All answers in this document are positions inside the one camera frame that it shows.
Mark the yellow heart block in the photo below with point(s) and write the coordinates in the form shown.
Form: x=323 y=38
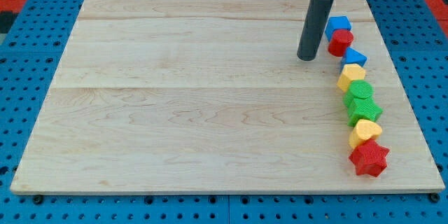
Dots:
x=364 y=130

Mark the yellow pentagon block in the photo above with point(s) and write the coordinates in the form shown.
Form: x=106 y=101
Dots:
x=350 y=73

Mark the blue cube block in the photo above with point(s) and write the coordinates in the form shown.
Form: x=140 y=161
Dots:
x=334 y=23

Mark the red cylinder block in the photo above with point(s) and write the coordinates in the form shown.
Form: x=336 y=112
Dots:
x=340 y=40

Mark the red star block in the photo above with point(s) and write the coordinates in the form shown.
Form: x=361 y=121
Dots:
x=369 y=158

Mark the light wooden board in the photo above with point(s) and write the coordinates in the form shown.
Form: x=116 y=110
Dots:
x=202 y=97

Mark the green star block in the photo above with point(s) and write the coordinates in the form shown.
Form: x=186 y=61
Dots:
x=366 y=109

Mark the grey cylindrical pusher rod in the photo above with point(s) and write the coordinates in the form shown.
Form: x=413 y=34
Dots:
x=314 y=26

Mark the green cylinder block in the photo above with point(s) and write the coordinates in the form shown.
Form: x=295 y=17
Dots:
x=358 y=89

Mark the blue triangle block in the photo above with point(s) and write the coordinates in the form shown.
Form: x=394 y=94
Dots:
x=352 y=56

